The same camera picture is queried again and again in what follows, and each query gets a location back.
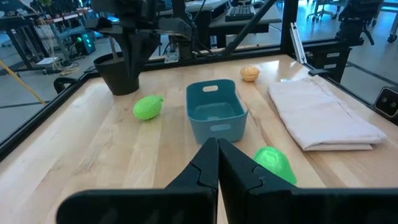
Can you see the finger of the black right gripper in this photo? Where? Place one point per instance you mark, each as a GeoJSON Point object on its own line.
{"type": "Point", "coordinates": [146, 53]}
{"type": "Point", "coordinates": [129, 53]}

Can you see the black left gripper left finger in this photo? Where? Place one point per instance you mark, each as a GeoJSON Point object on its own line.
{"type": "Point", "coordinates": [192, 205]}

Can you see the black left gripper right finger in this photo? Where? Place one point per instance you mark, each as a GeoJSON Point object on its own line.
{"type": "Point", "coordinates": [280, 205]}

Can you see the smooth green toy pear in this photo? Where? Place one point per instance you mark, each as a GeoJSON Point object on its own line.
{"type": "Point", "coordinates": [273, 161]}

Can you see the knobbly green toy fruit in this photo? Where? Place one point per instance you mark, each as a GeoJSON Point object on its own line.
{"type": "Point", "coordinates": [147, 107]}

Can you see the orange toy fruit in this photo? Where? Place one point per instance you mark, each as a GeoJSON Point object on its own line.
{"type": "Point", "coordinates": [249, 74]}

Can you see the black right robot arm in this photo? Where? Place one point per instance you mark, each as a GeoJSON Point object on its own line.
{"type": "Point", "coordinates": [182, 12]}

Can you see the black plant pot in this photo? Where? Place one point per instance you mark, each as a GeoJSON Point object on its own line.
{"type": "Point", "coordinates": [109, 77]}

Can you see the computer tower with green lights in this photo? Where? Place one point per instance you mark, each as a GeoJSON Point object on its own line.
{"type": "Point", "coordinates": [85, 43]}

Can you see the teal plastic bin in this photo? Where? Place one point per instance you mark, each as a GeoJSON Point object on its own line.
{"type": "Point", "coordinates": [217, 130]}

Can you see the folded beige cloth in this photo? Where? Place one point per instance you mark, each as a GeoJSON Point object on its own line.
{"type": "Point", "coordinates": [323, 115]}

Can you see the black keyboard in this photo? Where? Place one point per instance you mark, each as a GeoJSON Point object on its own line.
{"type": "Point", "coordinates": [240, 13]}

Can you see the black desk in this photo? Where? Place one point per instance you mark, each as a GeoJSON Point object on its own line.
{"type": "Point", "coordinates": [248, 26]}

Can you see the black workbench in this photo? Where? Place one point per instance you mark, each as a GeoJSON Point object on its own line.
{"type": "Point", "coordinates": [15, 25]}

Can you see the black drawer unit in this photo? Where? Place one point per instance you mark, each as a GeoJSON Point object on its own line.
{"type": "Point", "coordinates": [317, 59]}

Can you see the white office chair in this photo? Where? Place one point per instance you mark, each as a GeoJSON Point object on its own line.
{"type": "Point", "coordinates": [320, 11]}

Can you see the black equipment stand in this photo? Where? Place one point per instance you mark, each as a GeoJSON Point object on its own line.
{"type": "Point", "coordinates": [354, 21]}

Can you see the black metal table frame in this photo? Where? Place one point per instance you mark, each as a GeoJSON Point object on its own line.
{"type": "Point", "coordinates": [248, 52]}

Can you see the black table-level camera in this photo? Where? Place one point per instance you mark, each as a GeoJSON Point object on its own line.
{"type": "Point", "coordinates": [387, 102]}

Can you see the silver aluminium rail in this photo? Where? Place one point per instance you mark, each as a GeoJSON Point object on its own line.
{"type": "Point", "coordinates": [297, 43]}

